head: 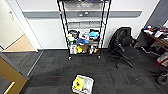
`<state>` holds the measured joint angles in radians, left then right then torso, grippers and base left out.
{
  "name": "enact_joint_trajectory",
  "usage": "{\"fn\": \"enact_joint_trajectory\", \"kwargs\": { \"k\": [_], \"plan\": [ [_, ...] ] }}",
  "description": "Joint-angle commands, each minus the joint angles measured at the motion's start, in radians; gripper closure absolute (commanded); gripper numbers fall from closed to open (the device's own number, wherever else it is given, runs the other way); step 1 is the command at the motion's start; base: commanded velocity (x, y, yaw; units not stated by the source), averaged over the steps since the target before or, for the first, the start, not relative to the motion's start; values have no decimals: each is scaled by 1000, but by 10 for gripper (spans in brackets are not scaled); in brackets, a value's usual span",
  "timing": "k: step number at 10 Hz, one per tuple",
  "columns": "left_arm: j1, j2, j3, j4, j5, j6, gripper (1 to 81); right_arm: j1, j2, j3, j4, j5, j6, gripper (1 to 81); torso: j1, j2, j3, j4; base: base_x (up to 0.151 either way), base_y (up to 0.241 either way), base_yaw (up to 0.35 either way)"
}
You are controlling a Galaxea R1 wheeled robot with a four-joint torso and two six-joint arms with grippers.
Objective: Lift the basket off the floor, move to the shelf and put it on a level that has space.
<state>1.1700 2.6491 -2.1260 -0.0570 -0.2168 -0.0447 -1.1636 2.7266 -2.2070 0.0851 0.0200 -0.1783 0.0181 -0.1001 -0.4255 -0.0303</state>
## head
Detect white and black item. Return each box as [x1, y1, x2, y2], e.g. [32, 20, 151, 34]
[89, 46, 98, 55]

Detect white printed box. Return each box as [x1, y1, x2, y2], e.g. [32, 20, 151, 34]
[69, 44, 78, 55]

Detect black office chair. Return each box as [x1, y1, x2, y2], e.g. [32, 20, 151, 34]
[108, 27, 141, 70]

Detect wall sockets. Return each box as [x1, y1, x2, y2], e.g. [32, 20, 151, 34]
[78, 11, 90, 17]

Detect black wire shelf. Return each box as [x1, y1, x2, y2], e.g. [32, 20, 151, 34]
[56, 0, 112, 61]

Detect wooden panel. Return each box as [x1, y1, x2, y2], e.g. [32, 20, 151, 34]
[0, 51, 30, 94]

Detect blue plush toy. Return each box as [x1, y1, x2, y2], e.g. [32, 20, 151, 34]
[88, 31, 100, 40]

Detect dark office desk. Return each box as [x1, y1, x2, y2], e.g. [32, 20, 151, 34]
[139, 24, 168, 52]

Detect green and white toy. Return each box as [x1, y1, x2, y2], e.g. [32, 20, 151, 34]
[66, 34, 75, 45]

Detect blue cloth bag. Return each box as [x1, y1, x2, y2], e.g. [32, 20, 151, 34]
[76, 38, 90, 46]

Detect flat black item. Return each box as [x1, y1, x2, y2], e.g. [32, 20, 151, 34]
[89, 28, 101, 34]

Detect small yellow item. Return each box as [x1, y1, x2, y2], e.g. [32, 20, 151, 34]
[76, 45, 84, 55]

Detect brown box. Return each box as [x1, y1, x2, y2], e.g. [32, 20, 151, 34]
[81, 44, 90, 54]

